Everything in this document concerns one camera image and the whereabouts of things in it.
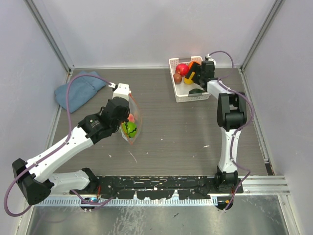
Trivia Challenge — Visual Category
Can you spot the orange toy fruit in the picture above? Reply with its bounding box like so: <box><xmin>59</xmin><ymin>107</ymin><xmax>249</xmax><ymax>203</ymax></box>
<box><xmin>188</xmin><ymin>61</ymin><xmax>195</xmax><ymax>68</ymax></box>

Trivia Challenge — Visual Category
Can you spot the dark green toy avocado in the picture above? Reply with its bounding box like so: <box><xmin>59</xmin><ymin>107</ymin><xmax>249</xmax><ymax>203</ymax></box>
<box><xmin>188</xmin><ymin>88</ymin><xmax>205</xmax><ymax>94</ymax></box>

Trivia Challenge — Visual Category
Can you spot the red toy apple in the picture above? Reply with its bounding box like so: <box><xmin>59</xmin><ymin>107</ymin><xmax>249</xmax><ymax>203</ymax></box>
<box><xmin>176</xmin><ymin>63</ymin><xmax>189</xmax><ymax>77</ymax></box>

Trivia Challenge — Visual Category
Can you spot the pink toy peach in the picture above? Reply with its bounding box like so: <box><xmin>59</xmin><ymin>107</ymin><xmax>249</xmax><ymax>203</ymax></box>
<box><xmin>128</xmin><ymin>113</ymin><xmax>135</xmax><ymax>123</ymax></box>

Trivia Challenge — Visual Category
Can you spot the green toy fruit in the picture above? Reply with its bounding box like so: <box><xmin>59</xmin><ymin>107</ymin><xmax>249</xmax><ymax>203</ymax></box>
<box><xmin>122</xmin><ymin>122</ymin><xmax>137</xmax><ymax>138</ymax></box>

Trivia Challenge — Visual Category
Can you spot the clear zip bag orange zipper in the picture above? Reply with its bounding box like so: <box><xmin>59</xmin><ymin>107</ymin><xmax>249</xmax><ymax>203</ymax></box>
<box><xmin>119</xmin><ymin>94</ymin><xmax>142</xmax><ymax>145</ymax></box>

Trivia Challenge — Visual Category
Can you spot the yellow toy lemon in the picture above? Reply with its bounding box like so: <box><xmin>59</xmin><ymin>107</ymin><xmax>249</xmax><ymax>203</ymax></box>
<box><xmin>183</xmin><ymin>78</ymin><xmax>193</xmax><ymax>85</ymax></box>

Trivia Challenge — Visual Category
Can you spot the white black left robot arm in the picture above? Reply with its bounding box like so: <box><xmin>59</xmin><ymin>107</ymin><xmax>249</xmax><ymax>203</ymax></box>
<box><xmin>12</xmin><ymin>96</ymin><xmax>130</xmax><ymax>205</ymax></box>

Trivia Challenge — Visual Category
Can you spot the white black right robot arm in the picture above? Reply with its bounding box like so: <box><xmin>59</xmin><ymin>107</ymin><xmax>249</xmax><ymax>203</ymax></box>
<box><xmin>185</xmin><ymin>58</ymin><xmax>247</xmax><ymax>193</ymax></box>

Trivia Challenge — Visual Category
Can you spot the brown toy kiwi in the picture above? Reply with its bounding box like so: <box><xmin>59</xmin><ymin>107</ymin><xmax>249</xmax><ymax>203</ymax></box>
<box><xmin>173</xmin><ymin>73</ymin><xmax>182</xmax><ymax>84</ymax></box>

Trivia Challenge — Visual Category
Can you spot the white perforated plastic basket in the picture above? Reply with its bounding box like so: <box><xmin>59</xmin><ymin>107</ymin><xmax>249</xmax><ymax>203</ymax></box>
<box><xmin>168</xmin><ymin>56</ymin><xmax>210</xmax><ymax>103</ymax></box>

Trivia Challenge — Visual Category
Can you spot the blue folded cloth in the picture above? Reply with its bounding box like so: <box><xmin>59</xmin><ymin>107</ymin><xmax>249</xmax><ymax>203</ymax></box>
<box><xmin>54</xmin><ymin>71</ymin><xmax>107</xmax><ymax>113</ymax></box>

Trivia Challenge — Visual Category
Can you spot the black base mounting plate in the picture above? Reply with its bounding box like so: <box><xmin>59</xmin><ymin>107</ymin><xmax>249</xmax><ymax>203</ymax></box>
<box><xmin>77</xmin><ymin>176</ymin><xmax>236</xmax><ymax>200</ymax></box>

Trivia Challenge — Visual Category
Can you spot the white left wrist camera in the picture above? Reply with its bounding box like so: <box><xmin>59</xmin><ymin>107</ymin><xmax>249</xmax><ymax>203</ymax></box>
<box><xmin>109</xmin><ymin>83</ymin><xmax>131</xmax><ymax>101</ymax></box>

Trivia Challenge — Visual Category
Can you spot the left aluminium corner post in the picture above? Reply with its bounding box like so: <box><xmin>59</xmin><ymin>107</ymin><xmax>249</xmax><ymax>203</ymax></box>
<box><xmin>24</xmin><ymin>0</ymin><xmax>72</xmax><ymax>73</ymax></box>

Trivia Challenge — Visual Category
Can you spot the aluminium corner post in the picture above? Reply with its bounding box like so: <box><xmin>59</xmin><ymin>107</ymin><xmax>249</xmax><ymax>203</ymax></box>
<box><xmin>240</xmin><ymin>0</ymin><xmax>285</xmax><ymax>72</ymax></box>
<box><xmin>24</xmin><ymin>0</ymin><xmax>72</xmax><ymax>73</ymax></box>

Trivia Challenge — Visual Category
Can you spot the right aluminium corner post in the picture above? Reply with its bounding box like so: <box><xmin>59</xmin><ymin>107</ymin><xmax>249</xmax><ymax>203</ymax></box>
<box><xmin>240</xmin><ymin>0</ymin><xmax>285</xmax><ymax>72</ymax></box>

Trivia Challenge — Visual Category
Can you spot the blue slotted cable duct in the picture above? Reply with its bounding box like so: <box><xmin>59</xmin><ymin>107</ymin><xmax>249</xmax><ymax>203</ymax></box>
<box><xmin>36</xmin><ymin>196</ymin><xmax>218</xmax><ymax>207</ymax></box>

